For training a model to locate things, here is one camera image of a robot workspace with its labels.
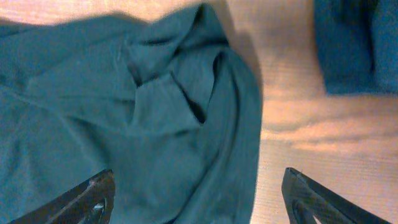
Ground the black t-shirt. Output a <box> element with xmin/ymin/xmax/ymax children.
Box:
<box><xmin>1</xmin><ymin>4</ymin><xmax>262</xmax><ymax>224</ymax></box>

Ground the navy blue folded garment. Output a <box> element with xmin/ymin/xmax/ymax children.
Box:
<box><xmin>313</xmin><ymin>0</ymin><xmax>397</xmax><ymax>95</ymax></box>

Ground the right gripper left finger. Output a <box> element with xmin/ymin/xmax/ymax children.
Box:
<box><xmin>10</xmin><ymin>169</ymin><xmax>116</xmax><ymax>224</ymax></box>

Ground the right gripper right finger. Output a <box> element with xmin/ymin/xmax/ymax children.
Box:
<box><xmin>282</xmin><ymin>167</ymin><xmax>390</xmax><ymax>224</ymax></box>

